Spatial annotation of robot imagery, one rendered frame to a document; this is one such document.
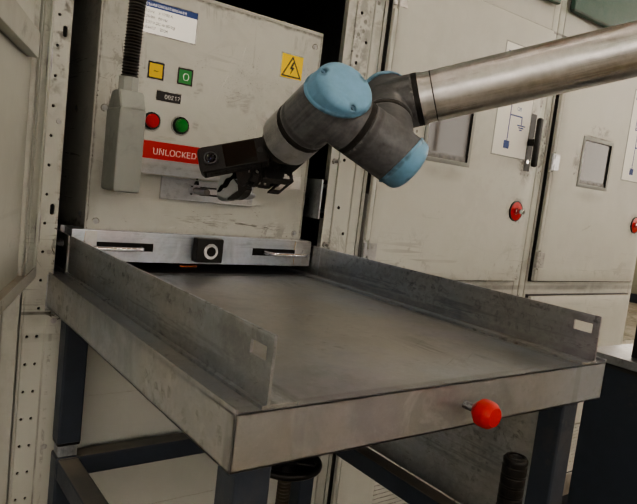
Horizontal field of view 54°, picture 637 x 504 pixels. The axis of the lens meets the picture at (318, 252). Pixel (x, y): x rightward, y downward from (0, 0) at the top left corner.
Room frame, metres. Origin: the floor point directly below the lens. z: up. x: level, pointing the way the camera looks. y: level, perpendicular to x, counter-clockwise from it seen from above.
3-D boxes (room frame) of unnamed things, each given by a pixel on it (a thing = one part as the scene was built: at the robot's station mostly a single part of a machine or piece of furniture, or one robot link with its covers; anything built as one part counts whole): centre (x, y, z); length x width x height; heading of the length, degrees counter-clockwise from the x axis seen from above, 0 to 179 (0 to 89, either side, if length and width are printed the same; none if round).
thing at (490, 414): (0.69, -0.21, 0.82); 0.04 x 0.03 x 0.03; 37
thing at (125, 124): (1.10, 0.36, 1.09); 0.08 x 0.05 x 0.17; 37
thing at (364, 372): (0.98, 0.01, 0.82); 0.68 x 0.62 x 0.06; 37
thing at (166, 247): (1.30, 0.25, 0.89); 0.54 x 0.05 x 0.06; 127
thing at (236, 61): (1.29, 0.24, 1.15); 0.48 x 0.01 x 0.48; 127
